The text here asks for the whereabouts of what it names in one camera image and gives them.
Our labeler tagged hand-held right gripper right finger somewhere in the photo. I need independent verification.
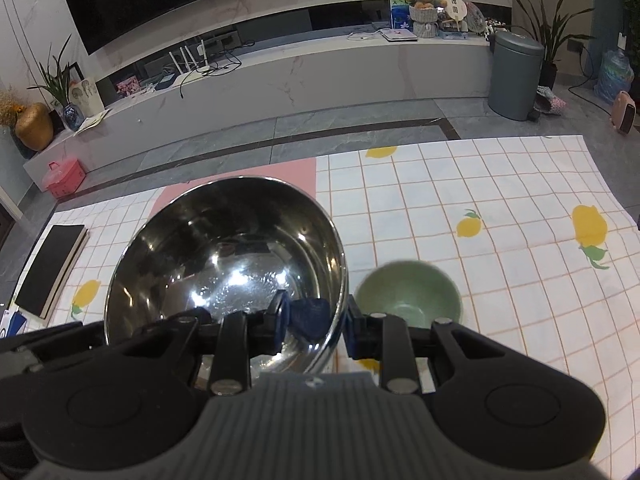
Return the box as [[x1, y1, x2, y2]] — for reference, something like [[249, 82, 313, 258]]
[[344, 294, 506, 394]]

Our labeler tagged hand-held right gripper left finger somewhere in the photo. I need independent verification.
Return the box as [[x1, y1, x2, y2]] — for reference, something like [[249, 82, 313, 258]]
[[107, 291, 332, 397]]

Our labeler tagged green ceramic bowl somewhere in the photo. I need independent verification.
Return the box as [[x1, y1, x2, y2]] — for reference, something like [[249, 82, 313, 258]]
[[354, 260, 463, 332]]

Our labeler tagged blue and white box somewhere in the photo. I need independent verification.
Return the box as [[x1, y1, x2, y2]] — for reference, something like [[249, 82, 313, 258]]
[[0, 307, 28, 339]]

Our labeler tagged black notebook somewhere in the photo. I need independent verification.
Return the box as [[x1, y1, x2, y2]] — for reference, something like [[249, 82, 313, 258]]
[[14, 224, 91, 320]]

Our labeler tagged pink mat with bottle print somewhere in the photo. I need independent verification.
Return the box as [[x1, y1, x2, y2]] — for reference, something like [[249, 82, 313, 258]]
[[150, 157, 318, 221]]

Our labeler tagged pink plastic basket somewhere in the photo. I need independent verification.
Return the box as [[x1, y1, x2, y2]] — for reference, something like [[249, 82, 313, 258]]
[[41, 157, 87, 198]]

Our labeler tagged gold vase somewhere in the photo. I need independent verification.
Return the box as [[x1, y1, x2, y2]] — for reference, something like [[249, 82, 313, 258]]
[[14, 102, 55, 152]]

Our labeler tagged open paper booklet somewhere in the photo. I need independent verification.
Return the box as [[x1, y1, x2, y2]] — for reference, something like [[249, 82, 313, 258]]
[[75, 109, 112, 133]]

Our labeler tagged blue glass vase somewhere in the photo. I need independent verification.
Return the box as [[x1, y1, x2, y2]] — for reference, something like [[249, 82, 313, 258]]
[[62, 103, 85, 131]]

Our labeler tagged marble television cabinet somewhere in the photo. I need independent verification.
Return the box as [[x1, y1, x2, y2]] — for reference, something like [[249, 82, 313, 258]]
[[22, 2, 506, 188]]

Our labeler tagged white printed card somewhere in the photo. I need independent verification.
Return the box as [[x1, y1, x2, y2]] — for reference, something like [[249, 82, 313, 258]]
[[70, 76, 106, 117]]

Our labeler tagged slender green plant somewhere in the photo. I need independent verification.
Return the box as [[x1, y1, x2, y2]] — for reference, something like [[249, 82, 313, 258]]
[[27, 35, 76, 111]]

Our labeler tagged white router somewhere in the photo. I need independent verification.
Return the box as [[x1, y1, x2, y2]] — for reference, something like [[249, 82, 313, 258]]
[[167, 39, 213, 86]]

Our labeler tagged pink slipper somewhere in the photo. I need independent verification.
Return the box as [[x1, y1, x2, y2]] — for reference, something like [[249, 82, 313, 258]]
[[532, 85, 567, 123]]

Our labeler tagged grey trash can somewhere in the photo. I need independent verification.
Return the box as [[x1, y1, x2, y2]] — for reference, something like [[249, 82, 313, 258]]
[[487, 31, 545, 122]]

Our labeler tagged green and blue painting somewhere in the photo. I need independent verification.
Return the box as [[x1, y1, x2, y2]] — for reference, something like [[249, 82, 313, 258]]
[[387, 0, 461, 31]]

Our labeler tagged teddy bear in basket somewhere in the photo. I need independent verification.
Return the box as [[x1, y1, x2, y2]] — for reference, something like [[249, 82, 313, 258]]
[[409, 5, 441, 38]]

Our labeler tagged round paper fan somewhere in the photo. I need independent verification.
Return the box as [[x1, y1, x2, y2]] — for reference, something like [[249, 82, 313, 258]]
[[442, 0, 468, 28]]

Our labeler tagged potted long leaf plant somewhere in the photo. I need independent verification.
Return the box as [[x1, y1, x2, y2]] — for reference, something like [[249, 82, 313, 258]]
[[502, 0, 596, 91]]

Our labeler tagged pink heater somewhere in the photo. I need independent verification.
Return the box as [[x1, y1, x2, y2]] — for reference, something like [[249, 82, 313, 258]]
[[610, 91, 637, 135]]

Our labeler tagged blue water jug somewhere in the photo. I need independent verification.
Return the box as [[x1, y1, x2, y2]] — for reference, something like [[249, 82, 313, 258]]
[[595, 50, 635, 106]]

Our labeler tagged leafy green plant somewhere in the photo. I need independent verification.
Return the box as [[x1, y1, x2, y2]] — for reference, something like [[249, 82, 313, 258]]
[[595, 0, 640, 66]]

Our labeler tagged black cable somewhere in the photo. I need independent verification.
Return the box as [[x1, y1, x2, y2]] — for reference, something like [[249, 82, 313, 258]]
[[177, 42, 243, 101]]

